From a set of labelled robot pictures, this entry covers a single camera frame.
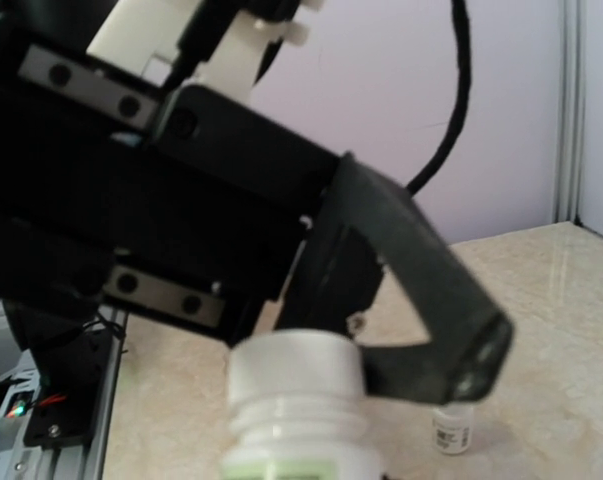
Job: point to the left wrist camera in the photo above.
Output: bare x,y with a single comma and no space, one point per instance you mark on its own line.
225,46

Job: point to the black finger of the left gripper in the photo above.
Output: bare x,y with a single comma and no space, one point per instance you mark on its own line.
369,225

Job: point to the white cap of bottle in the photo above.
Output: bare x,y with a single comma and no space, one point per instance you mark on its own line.
294,362

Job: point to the white pill bottle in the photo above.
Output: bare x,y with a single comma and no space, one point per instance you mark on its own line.
452,428
301,436

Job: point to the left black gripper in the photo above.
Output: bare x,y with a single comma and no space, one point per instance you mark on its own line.
184,208

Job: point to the left aluminium frame post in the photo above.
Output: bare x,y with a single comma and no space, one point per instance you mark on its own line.
571,115

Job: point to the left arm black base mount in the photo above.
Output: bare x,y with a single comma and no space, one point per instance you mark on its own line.
71,357

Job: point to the front aluminium rail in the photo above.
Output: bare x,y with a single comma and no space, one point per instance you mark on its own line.
18,388

